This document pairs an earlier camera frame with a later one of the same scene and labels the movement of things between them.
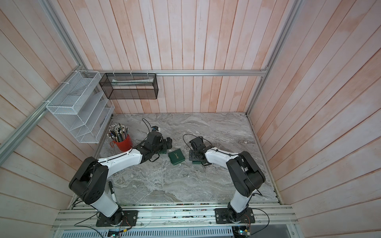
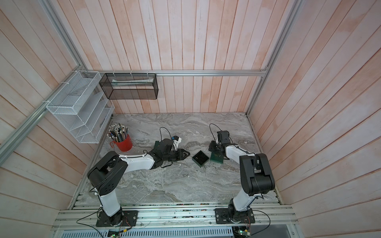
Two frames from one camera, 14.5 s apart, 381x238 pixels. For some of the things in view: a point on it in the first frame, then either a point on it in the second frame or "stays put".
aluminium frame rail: [206, 72] stays put
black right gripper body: [194, 154] → [215, 147]
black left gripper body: [162, 146] → [171, 156]
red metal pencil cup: [123, 146] stays put
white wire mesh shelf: [84, 108] stays put
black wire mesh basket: [130, 86] stays put
